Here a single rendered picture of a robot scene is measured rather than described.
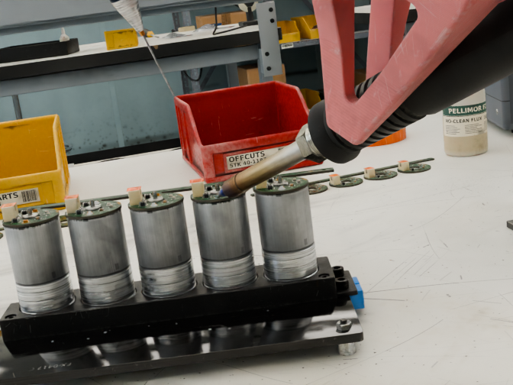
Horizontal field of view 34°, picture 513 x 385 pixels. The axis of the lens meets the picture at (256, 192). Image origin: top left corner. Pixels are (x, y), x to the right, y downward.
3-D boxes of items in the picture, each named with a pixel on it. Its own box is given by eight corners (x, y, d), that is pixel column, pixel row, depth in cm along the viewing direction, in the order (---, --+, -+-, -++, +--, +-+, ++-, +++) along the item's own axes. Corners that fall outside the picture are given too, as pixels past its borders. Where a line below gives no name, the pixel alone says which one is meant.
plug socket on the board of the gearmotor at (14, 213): (20, 220, 37) (17, 205, 36) (1, 222, 37) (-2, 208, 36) (25, 215, 37) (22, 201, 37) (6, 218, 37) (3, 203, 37)
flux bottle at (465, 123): (454, 158, 64) (445, 27, 62) (437, 150, 67) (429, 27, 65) (495, 152, 64) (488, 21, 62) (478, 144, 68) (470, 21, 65)
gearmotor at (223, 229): (260, 303, 37) (245, 193, 36) (205, 311, 37) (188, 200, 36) (258, 284, 39) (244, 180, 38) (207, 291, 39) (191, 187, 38)
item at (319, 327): (342, 292, 40) (340, 270, 40) (366, 357, 33) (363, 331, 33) (14, 335, 40) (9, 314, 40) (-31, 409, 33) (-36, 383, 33)
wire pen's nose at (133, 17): (124, 37, 33) (106, 3, 33) (145, 24, 34) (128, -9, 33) (135, 37, 33) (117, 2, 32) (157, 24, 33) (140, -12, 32)
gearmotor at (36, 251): (72, 328, 37) (52, 218, 36) (18, 335, 37) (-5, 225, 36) (82, 307, 39) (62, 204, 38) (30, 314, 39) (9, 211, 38)
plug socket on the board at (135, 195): (146, 204, 37) (144, 189, 36) (127, 206, 37) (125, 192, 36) (149, 199, 37) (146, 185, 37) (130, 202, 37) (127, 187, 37)
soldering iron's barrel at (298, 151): (223, 211, 35) (327, 156, 30) (208, 177, 35) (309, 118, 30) (246, 202, 36) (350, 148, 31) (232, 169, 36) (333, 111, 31)
